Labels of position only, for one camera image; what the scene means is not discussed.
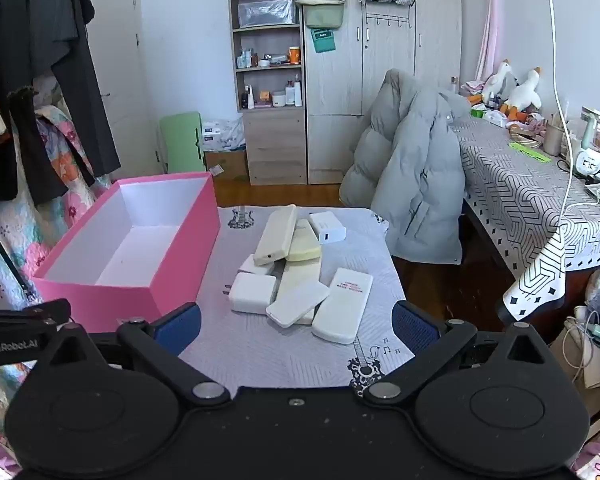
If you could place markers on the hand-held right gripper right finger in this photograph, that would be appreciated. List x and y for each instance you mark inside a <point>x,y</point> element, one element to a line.
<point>415,327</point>

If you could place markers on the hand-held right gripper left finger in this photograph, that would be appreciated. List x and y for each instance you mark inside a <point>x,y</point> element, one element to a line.
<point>180,327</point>

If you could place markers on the pink cardboard box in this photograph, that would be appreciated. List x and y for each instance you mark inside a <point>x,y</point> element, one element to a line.
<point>110,305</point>

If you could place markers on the white usb power adapter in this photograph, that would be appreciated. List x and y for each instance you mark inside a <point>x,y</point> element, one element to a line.
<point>325,227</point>

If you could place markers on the white remote red label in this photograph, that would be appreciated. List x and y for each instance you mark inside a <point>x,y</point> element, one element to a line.
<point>342,312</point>

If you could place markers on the white pronged power adapter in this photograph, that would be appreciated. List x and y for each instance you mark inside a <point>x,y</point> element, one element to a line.
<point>252,293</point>

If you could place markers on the small white power adapter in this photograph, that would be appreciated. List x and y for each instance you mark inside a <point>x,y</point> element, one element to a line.
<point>250,265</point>

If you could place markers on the plain white remote control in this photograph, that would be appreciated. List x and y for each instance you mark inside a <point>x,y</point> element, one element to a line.
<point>297,305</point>

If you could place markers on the long cream remote control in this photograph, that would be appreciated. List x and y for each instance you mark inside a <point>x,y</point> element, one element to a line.
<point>300,272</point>

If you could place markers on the yellow remote control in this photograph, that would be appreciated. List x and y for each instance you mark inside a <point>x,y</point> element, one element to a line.
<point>306,249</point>

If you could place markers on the grey puffer jacket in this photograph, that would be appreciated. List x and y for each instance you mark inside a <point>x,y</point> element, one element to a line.
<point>410,160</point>

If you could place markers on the black white patterned tablecloth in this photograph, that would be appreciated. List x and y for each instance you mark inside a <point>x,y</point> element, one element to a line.
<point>520,195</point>

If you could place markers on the brown cardboard box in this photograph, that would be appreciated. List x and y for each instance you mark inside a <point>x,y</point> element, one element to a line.
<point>227,165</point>

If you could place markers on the green folding table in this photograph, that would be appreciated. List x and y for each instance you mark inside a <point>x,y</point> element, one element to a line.
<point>180,142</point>

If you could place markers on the floral quilt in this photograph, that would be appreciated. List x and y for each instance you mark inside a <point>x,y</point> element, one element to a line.
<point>65,160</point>

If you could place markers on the wooden shelf cabinet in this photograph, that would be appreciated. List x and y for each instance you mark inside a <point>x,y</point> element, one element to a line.
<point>275,140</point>

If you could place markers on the beige cup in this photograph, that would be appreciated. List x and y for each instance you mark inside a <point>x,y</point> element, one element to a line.
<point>554,140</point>

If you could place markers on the white green desk appliance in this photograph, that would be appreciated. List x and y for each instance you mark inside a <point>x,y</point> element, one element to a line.
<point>591,157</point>

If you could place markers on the white jar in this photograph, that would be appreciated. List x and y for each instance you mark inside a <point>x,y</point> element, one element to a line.
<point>279,98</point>

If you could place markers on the light wooden wardrobe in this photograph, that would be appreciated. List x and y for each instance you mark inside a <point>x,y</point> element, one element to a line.
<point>385,75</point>

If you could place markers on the white goose plush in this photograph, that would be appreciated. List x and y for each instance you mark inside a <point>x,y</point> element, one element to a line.
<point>500,82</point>
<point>525,92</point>

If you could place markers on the black hanging garment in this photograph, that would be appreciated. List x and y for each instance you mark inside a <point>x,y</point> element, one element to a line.
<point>87,85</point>

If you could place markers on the white bottle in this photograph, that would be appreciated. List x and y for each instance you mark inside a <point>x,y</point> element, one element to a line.
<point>298,92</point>

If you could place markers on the white door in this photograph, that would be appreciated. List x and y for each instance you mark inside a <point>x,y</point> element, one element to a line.
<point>122,60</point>

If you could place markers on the orange bottle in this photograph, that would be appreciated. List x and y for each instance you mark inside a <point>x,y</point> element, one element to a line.
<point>294,55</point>

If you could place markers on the green hanging tag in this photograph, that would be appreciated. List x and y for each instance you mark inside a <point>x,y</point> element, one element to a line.
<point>323,40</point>

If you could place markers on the pink curtain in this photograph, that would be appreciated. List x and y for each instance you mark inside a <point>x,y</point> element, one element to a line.
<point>491,20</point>

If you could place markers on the grey hanging shirt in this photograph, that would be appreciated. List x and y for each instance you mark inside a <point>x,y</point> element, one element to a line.
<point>50,25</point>

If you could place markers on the green hanging bag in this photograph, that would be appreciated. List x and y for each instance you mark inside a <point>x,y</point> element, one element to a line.
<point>323,16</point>

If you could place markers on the clear plastic bag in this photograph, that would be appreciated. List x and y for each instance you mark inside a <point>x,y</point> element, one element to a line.
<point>267,12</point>

